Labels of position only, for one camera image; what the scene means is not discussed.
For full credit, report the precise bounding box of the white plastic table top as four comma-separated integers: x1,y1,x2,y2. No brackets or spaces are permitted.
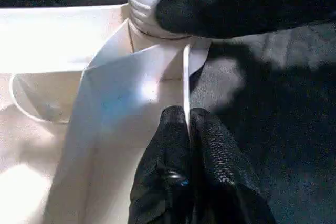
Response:
0,5,212,224

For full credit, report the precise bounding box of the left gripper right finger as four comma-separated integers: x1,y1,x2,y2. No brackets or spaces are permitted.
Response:
189,108,276,224

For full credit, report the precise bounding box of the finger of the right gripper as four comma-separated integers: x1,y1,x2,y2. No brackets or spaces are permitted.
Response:
155,0,336,40

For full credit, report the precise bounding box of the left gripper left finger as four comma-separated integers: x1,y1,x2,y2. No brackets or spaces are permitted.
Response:
130,105,192,224

